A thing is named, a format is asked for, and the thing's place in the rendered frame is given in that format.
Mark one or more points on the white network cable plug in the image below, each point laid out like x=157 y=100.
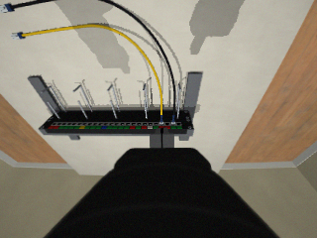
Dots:
x=17 y=36

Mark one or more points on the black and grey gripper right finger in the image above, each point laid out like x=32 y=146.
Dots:
x=167 y=139

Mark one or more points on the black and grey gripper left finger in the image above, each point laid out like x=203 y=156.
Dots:
x=156 y=139

